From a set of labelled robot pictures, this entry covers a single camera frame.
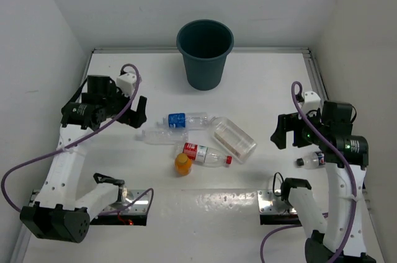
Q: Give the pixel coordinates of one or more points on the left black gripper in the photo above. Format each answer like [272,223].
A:
[134,118]

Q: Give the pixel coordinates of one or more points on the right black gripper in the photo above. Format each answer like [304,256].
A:
[287,122]

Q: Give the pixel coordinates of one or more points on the clear unlabelled plastic bottle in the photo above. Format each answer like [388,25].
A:
[160,136]

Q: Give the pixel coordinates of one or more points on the small dark pepsi bottle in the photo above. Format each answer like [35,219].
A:
[312,161]

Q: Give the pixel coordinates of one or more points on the large square clear bottle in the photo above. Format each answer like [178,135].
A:
[232,138]

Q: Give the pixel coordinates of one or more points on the blue label clear bottle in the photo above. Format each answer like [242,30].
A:
[183,120]

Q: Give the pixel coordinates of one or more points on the orange juice bottle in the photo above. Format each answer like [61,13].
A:
[183,164]

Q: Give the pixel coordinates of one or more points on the red label clear bottle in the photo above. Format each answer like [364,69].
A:
[203,155]

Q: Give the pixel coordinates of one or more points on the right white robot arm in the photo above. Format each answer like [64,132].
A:
[336,236]

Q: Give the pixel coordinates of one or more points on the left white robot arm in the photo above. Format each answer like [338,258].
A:
[57,213]

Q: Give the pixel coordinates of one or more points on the dark teal plastic bin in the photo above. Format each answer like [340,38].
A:
[204,45]

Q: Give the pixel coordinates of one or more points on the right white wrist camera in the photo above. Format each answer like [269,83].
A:
[310,101]

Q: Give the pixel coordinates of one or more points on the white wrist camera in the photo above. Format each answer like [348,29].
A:
[310,101]
[126,83]

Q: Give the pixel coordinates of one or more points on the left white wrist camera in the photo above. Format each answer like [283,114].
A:
[126,83]

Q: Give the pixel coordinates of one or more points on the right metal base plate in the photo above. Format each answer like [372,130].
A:
[270,204]

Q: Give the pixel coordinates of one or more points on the metal base plate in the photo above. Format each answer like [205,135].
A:
[133,202]
[270,204]

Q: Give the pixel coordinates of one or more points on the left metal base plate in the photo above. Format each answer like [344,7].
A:
[133,202]

